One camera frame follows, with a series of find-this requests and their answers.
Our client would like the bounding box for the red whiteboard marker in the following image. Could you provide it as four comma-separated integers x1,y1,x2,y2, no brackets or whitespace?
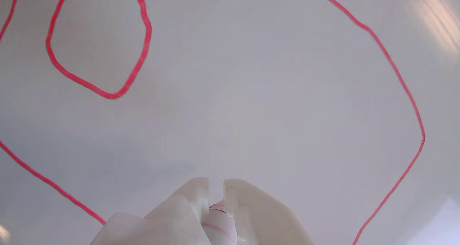
201,201,238,245

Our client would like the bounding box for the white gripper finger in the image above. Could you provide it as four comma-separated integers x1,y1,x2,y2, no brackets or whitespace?
144,177,210,222
223,178,317,245

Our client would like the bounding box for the white whiteboard with metal frame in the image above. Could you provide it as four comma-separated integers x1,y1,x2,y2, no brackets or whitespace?
0,0,460,245

